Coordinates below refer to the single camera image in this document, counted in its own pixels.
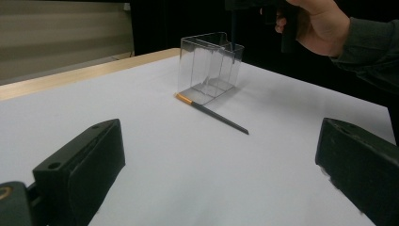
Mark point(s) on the clear plastic container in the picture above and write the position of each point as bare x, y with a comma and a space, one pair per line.
200, 69

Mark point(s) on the white table cover sheet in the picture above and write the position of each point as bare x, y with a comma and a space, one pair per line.
156, 141

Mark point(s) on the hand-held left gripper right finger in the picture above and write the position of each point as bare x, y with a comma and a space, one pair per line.
360, 163

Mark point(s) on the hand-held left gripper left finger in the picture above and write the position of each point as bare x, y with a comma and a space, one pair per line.
81, 169

